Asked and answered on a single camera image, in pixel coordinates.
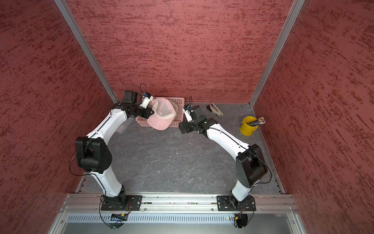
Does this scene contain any pink baseball cap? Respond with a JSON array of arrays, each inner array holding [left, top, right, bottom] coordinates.
[[147, 97, 179, 131]]

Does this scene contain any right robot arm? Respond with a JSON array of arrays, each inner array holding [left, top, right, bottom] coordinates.
[[178, 104, 269, 210]]

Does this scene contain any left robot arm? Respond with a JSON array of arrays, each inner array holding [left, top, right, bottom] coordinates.
[[75, 90, 154, 210]]

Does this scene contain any pink perforated plastic basket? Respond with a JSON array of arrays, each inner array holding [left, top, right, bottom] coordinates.
[[135, 97, 185, 128]]

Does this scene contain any clear plastic box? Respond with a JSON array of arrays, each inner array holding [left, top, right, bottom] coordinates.
[[116, 117, 134, 134]]

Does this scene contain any yellow pencil cup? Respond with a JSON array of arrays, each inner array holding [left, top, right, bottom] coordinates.
[[240, 116, 258, 136]]

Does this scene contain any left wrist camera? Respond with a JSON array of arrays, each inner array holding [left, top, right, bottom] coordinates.
[[140, 92, 153, 109]]

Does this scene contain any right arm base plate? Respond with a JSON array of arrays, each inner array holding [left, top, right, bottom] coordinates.
[[216, 195, 257, 212]]

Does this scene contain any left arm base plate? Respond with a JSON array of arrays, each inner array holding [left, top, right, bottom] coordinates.
[[100, 195, 143, 212]]

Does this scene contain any left corner aluminium post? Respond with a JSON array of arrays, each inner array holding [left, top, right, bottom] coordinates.
[[54, 0, 119, 103]]

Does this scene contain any corner aluminium post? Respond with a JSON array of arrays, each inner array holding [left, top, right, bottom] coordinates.
[[54, 0, 119, 103], [249, 0, 305, 108]]

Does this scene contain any aluminium front rail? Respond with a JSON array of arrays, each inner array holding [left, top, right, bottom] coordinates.
[[59, 193, 299, 214]]

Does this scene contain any right corner aluminium post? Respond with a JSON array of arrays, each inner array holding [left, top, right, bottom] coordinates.
[[249, 0, 305, 108]]

